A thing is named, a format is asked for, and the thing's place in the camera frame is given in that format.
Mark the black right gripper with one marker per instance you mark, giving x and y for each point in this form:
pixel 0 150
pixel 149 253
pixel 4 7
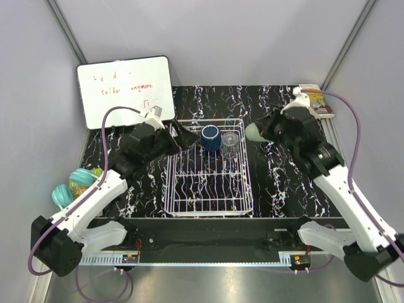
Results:
pixel 267 123

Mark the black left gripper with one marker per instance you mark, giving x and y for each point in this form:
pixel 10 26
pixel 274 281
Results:
pixel 180 143

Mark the pale green cup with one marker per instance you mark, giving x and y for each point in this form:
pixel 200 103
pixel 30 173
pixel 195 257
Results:
pixel 256 134

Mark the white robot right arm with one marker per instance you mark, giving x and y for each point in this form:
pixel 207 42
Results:
pixel 372 244

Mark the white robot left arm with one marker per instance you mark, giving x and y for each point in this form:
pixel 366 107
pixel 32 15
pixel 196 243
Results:
pixel 61 241

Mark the dark blue ceramic mug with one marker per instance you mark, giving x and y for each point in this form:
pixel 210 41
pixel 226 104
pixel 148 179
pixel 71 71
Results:
pixel 211 138

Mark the clear glass right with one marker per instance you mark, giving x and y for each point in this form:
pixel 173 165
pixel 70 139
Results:
pixel 230 145

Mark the yellow paperback book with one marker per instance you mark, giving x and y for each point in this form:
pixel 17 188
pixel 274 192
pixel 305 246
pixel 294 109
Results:
pixel 319 108

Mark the white dry-erase board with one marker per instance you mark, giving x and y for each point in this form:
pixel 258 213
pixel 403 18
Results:
pixel 140 84

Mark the teal headphones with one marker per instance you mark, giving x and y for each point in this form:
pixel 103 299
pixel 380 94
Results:
pixel 62 195

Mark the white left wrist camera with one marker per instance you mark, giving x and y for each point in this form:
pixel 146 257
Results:
pixel 152 117

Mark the white wire dish rack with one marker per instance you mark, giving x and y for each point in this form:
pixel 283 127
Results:
pixel 205 184

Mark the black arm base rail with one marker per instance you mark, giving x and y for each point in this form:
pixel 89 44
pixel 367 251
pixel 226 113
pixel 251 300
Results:
pixel 214 240

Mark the white slotted cable duct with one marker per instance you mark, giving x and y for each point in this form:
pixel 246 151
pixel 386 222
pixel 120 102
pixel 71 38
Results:
pixel 109 260

